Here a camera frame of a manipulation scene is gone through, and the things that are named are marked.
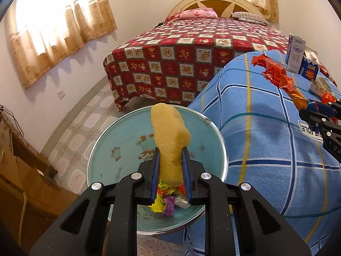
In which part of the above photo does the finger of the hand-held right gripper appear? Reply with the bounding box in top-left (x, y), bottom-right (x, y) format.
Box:
top-left (308, 99), bottom-right (341, 118)
top-left (298, 109), bottom-right (341, 163)

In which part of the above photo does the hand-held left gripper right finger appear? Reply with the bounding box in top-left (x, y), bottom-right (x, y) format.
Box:
top-left (182, 147), bottom-right (312, 256)

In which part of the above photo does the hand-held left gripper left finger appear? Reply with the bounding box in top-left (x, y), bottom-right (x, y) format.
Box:
top-left (29, 147), bottom-right (162, 256)

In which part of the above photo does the orange foil wrapper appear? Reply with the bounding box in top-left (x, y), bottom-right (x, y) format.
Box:
top-left (289, 85), bottom-right (319, 111)

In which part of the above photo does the yellow plastic wrapper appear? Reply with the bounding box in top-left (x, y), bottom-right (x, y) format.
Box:
top-left (150, 195), bottom-right (167, 214)

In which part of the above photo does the blue enamel basin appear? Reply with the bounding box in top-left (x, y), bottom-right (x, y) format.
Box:
top-left (87, 105), bottom-right (228, 236)

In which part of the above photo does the yellow sponge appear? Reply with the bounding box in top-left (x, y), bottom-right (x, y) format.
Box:
top-left (150, 103), bottom-right (192, 186)

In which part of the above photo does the orange colourful wrapper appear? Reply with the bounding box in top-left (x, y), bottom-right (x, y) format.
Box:
top-left (157, 180), bottom-right (175, 196)

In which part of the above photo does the white printed label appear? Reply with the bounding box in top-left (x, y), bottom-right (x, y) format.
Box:
top-left (298, 121), bottom-right (324, 140)

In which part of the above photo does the small white box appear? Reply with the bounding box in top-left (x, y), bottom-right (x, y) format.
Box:
top-left (309, 76), bottom-right (337, 104)

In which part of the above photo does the clear plastic wrapper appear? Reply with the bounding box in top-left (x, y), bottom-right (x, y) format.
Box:
top-left (174, 191), bottom-right (191, 209)

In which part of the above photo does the purple wrapper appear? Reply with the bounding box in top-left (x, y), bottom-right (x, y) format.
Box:
top-left (163, 196), bottom-right (177, 217)

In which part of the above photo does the blue carton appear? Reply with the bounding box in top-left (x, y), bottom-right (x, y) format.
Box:
top-left (298, 51), bottom-right (320, 82)

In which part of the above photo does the red foil wrapper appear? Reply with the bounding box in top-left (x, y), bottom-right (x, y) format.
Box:
top-left (252, 54), bottom-right (295, 90)

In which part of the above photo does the white carton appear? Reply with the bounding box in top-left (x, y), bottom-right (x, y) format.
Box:
top-left (285, 33), bottom-right (307, 72)

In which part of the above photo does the blue plaid cloth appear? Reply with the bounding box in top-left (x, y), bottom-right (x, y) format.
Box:
top-left (184, 50), bottom-right (341, 256)

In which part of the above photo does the striped pillow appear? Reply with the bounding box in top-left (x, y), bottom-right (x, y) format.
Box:
top-left (231, 11), bottom-right (269, 26)

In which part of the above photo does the bed with red quilt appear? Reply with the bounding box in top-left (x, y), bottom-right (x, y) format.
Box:
top-left (103, 16), bottom-right (333, 112)

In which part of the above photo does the wooden cabinet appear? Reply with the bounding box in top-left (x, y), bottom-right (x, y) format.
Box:
top-left (0, 109), bottom-right (80, 248)

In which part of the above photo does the cream wooden headboard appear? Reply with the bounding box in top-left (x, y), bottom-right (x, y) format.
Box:
top-left (166, 0), bottom-right (267, 19)

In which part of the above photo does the pink pillow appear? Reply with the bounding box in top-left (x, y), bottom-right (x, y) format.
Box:
top-left (179, 9), bottom-right (217, 19)

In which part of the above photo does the large beige patterned curtain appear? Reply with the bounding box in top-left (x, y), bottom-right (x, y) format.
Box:
top-left (5, 0), bottom-right (118, 90)

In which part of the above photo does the thin dark cable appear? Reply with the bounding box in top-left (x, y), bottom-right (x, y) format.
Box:
top-left (0, 105), bottom-right (24, 136)

